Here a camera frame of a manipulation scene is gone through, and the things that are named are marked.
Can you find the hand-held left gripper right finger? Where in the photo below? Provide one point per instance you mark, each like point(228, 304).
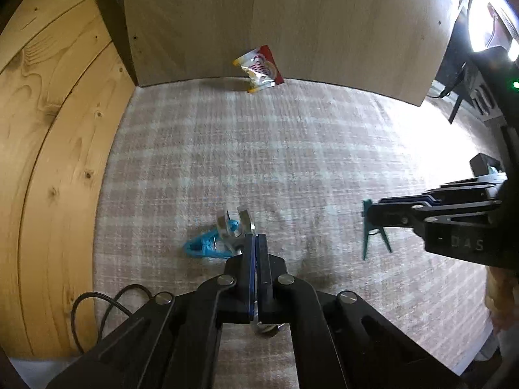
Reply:
point(263, 263)

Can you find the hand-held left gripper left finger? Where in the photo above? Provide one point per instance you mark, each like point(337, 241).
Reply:
point(250, 259)

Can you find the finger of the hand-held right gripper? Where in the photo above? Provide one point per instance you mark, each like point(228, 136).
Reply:
point(458, 190)
point(405, 212)

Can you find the metal clip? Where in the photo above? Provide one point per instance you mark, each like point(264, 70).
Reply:
point(229, 235)

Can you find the teal clothespin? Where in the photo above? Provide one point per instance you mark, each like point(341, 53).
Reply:
point(367, 231)

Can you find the person's right hand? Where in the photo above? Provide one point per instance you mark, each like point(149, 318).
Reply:
point(494, 295)

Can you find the light blue plastic clip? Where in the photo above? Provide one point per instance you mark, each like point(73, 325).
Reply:
point(198, 247)

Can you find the red and yellow snack packet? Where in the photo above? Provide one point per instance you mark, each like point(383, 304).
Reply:
point(259, 67)

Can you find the light wooden cabinet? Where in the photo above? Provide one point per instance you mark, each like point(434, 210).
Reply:
point(324, 20)

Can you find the pine wood panel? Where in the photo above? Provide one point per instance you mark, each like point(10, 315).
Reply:
point(61, 150)

